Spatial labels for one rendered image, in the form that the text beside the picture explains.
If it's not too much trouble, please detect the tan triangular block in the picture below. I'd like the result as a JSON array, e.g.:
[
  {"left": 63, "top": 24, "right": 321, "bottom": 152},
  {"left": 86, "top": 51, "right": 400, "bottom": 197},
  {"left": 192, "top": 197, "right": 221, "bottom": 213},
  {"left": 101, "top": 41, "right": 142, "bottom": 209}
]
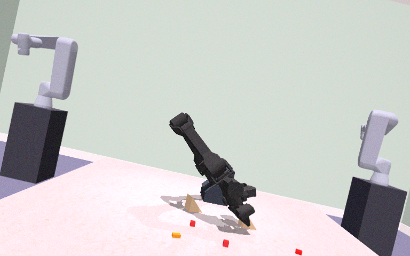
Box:
[
  {"left": 238, "top": 220, "right": 256, "bottom": 230},
  {"left": 184, "top": 194, "right": 202, "bottom": 213}
]

